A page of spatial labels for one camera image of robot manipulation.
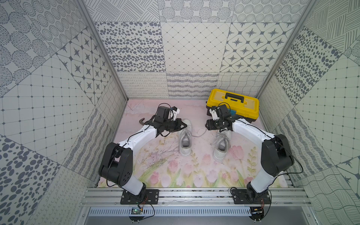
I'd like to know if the white sneaker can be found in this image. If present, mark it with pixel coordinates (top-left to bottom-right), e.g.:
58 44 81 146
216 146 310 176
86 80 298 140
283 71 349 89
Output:
213 130 232 161
178 119 207 157

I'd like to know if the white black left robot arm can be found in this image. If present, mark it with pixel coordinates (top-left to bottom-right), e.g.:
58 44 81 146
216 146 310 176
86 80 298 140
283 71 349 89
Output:
98 105 187 205

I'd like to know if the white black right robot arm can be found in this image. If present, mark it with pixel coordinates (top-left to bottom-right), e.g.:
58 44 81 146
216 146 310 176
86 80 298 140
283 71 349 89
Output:
205 105 298 204

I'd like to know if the yellow black plastic toolbox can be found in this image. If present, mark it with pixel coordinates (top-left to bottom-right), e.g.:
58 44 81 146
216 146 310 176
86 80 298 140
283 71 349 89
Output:
206 89 260 123

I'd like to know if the dark metal hex key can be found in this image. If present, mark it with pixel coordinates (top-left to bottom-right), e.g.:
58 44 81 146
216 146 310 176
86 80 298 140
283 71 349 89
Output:
139 118 145 126

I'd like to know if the pink floral table mat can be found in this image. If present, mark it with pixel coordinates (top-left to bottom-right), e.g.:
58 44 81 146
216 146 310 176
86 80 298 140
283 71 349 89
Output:
115 99 261 188

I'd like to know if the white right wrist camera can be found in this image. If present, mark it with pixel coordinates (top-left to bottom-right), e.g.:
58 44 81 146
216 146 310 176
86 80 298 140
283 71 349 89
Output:
209 106 219 121

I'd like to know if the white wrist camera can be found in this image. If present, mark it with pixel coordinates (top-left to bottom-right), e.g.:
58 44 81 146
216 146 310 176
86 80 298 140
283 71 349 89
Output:
170 106 180 121
209 106 219 121

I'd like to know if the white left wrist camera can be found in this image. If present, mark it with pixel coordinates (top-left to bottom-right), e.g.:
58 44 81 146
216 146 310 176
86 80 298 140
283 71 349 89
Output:
170 106 180 121

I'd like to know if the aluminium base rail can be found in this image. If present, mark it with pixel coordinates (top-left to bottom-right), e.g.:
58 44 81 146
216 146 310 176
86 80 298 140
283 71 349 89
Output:
80 187 311 218

